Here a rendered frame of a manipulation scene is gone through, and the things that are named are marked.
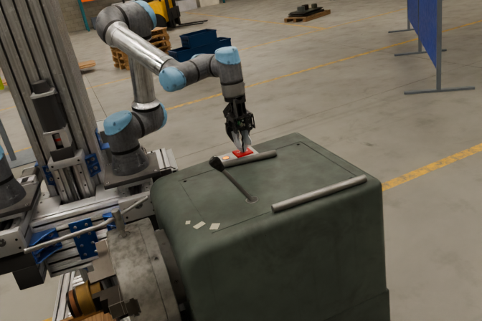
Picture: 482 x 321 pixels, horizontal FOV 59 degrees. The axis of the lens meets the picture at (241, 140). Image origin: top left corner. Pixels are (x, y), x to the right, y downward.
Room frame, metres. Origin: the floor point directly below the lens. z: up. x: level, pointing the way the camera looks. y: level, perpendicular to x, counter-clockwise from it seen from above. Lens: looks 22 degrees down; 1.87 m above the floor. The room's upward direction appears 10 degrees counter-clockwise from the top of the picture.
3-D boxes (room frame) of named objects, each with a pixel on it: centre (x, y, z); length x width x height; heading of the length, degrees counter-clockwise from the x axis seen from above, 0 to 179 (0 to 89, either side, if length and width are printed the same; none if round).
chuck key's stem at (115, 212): (1.01, 0.36, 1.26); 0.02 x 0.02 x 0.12
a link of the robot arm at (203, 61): (1.42, 0.08, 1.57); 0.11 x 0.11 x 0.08; 45
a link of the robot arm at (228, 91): (1.36, -0.01, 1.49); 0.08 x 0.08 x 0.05
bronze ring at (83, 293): (0.98, 0.50, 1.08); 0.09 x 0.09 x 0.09; 19
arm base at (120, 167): (1.64, 0.47, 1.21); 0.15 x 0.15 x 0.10
